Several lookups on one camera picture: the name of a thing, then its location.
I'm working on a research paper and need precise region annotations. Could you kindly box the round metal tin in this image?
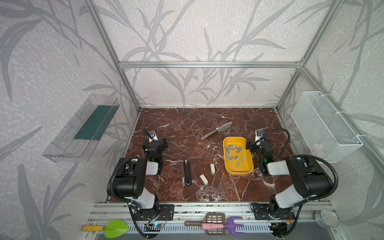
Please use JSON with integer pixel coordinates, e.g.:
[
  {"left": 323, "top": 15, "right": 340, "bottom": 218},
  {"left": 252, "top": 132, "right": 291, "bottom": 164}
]
[{"left": 314, "top": 209, "right": 339, "bottom": 229}]

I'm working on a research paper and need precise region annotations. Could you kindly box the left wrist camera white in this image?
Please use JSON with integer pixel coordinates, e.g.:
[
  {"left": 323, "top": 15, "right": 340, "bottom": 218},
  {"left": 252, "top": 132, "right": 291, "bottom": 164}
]
[{"left": 144, "top": 129, "right": 158, "bottom": 142}]

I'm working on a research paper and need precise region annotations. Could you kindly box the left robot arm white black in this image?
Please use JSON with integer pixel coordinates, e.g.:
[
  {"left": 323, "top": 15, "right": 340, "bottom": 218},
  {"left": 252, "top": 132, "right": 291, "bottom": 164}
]
[{"left": 107, "top": 139, "right": 169, "bottom": 214}]

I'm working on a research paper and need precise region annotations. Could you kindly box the white wire mesh basket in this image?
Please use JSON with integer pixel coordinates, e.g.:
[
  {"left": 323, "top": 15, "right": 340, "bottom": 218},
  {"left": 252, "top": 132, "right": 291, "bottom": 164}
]
[{"left": 291, "top": 91, "right": 364, "bottom": 163}]

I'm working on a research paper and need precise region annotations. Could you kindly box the purple toy rake pink handle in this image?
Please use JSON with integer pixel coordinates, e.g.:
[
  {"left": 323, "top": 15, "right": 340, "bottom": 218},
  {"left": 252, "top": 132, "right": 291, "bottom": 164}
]
[{"left": 201, "top": 217, "right": 245, "bottom": 236}]

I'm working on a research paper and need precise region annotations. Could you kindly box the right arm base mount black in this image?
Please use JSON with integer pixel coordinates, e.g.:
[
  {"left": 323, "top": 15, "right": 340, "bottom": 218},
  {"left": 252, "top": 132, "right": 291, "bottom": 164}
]
[{"left": 250, "top": 203, "right": 296, "bottom": 222}]

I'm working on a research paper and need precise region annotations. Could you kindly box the pink object in basket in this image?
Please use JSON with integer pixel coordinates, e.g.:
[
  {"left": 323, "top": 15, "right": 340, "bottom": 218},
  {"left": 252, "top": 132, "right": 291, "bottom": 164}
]
[{"left": 311, "top": 144, "right": 325, "bottom": 158}]

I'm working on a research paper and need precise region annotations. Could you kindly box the clear plastic wall bin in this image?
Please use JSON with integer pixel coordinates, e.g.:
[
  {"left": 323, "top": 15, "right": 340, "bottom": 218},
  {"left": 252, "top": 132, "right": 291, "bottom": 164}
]
[{"left": 43, "top": 94, "right": 120, "bottom": 163}]

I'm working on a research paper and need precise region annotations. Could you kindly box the brown toy spatula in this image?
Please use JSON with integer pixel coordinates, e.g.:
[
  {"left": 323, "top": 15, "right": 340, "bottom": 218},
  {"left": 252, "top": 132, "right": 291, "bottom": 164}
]
[{"left": 184, "top": 213, "right": 227, "bottom": 235}]

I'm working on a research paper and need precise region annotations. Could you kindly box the small beige stapler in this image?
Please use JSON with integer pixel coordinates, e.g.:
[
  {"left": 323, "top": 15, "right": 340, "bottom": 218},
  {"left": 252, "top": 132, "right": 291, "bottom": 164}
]
[
  {"left": 210, "top": 164, "right": 216, "bottom": 175},
  {"left": 199, "top": 174, "right": 209, "bottom": 185}
]

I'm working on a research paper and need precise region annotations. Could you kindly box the black stapler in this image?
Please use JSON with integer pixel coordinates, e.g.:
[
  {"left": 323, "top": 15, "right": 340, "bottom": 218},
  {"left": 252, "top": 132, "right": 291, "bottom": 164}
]
[{"left": 184, "top": 160, "right": 192, "bottom": 186}]

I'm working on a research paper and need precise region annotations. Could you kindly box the green toy shovel yellow handle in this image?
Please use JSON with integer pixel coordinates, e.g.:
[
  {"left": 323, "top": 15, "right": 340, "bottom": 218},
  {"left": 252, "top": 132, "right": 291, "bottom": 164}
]
[{"left": 82, "top": 220, "right": 130, "bottom": 239}]

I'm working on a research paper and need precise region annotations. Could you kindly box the green sponge in bin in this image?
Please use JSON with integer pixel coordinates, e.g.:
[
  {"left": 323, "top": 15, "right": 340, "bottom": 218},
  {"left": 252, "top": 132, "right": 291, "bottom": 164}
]
[{"left": 74, "top": 105, "right": 119, "bottom": 141}]

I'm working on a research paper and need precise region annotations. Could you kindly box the silver metal trowel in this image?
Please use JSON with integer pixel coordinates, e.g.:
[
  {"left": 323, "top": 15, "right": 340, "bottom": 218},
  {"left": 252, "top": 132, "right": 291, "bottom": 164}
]
[{"left": 201, "top": 122, "right": 233, "bottom": 140}]

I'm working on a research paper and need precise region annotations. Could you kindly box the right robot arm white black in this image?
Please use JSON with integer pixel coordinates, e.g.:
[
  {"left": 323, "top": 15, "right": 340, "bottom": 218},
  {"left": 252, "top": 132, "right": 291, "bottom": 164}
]
[{"left": 246, "top": 140, "right": 339, "bottom": 220}]

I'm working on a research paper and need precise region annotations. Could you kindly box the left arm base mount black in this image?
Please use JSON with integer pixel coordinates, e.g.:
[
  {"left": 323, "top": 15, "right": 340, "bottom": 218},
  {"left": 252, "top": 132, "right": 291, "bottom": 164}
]
[{"left": 134, "top": 204, "right": 175, "bottom": 221}]

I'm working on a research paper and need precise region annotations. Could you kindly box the yellow plastic tray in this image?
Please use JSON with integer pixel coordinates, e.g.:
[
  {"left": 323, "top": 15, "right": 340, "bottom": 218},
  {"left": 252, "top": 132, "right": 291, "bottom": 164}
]
[{"left": 223, "top": 137, "right": 254, "bottom": 176}]

